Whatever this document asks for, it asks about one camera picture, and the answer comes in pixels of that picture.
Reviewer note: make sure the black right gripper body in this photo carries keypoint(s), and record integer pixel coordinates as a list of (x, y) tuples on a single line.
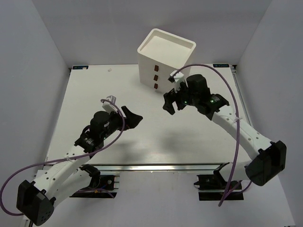
[(178, 99)]

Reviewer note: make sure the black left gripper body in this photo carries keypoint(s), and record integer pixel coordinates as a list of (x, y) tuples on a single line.
[(122, 120)]

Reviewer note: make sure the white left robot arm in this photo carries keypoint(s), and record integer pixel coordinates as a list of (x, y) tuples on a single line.
[(37, 199)]

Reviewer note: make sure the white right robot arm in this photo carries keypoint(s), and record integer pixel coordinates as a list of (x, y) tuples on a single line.
[(267, 157)]

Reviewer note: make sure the white drawer cabinet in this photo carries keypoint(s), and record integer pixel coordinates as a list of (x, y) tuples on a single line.
[(168, 51)]

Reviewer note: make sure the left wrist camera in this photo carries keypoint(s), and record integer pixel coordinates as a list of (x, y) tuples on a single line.
[(108, 104)]

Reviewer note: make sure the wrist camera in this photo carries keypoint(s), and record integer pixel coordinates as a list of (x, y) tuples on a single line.
[(108, 104), (176, 78)]

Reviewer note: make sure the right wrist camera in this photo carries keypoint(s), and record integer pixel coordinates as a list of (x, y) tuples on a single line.
[(176, 78)]

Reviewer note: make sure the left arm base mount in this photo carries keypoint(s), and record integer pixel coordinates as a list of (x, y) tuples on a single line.
[(105, 187)]

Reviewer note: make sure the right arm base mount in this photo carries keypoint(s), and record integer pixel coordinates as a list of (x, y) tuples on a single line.
[(211, 189)]

